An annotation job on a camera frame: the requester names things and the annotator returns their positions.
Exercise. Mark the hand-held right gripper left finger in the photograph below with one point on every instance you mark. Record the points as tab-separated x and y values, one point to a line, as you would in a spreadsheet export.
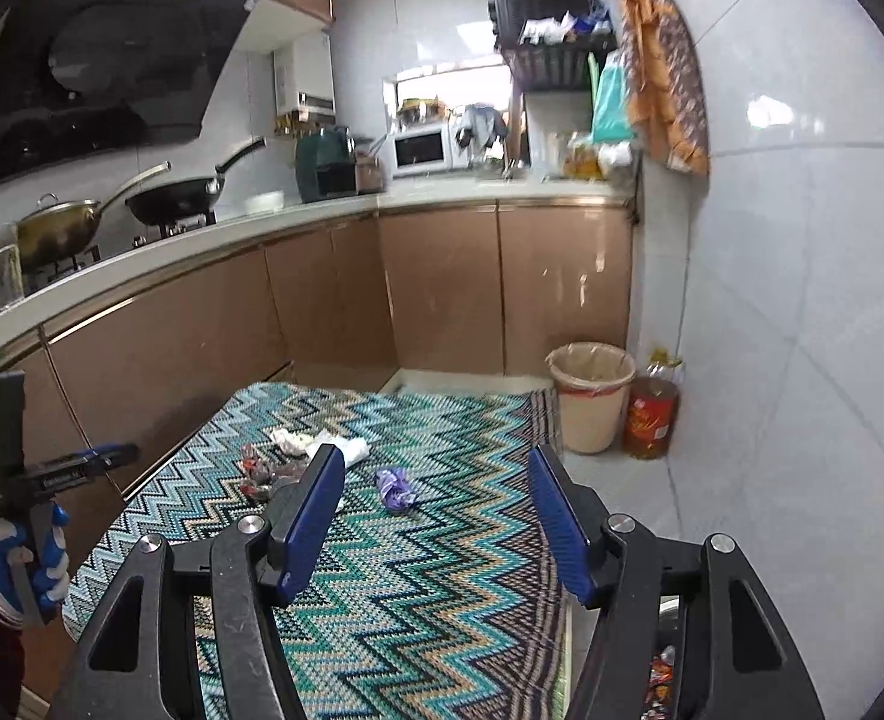
311	525

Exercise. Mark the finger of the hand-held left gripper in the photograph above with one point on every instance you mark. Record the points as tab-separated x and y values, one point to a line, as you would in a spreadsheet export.
82	463
11	420

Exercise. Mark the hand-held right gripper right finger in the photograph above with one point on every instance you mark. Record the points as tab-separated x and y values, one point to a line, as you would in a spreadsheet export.
558	525

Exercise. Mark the clear wrapper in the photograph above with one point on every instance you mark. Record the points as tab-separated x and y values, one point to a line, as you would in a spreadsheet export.
269	472

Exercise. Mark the white tissue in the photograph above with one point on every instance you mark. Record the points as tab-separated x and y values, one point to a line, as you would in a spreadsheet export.
290	441
352	448

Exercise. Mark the purple disposable glove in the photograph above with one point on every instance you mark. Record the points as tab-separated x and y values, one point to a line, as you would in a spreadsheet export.
395	489

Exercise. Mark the person's left hand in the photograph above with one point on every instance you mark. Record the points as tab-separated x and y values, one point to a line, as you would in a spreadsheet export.
56	547

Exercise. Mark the beige waste bin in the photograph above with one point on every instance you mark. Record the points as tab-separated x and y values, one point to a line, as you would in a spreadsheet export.
592	405

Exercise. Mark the zigzag patterned tablecloth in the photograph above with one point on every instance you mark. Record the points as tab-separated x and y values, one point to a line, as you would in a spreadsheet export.
427	577

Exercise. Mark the clear glass cup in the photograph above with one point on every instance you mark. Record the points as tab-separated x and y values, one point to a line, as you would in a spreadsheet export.
6	277

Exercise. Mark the cooking oil bottle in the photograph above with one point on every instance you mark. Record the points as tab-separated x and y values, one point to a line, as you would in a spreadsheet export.
652	416

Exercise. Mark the gold wok with lid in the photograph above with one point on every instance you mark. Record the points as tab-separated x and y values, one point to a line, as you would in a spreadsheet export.
56	232

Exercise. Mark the gas stove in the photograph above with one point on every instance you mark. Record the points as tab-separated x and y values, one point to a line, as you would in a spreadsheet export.
112	247

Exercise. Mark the brown lower cabinets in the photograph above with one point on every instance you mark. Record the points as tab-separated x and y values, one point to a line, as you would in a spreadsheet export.
442	285

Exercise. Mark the black frying pan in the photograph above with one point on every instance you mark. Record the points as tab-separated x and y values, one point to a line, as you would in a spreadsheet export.
172	199

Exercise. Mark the black range hood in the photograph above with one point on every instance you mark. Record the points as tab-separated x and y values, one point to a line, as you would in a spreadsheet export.
112	75

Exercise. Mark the green countertop appliance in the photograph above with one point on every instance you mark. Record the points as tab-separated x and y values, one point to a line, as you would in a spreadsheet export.
318	165

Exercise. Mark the yellow food packets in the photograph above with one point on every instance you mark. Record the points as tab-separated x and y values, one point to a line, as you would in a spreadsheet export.
584	157

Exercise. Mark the white microwave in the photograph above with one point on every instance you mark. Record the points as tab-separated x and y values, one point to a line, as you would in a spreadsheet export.
419	150

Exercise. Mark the blue cloth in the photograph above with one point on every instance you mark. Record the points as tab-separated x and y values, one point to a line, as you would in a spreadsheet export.
479	124

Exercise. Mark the teal hanging bag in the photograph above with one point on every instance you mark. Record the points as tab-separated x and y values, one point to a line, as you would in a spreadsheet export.
611	101

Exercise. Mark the orange patterned apron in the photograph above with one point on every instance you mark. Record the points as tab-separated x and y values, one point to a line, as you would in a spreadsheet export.
667	90

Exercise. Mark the white water heater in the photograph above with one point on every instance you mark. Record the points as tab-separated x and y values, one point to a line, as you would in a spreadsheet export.
307	71

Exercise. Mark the window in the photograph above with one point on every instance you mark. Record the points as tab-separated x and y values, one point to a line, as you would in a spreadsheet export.
442	82

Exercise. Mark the black dish rack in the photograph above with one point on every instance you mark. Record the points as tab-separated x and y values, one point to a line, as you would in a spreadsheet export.
547	60

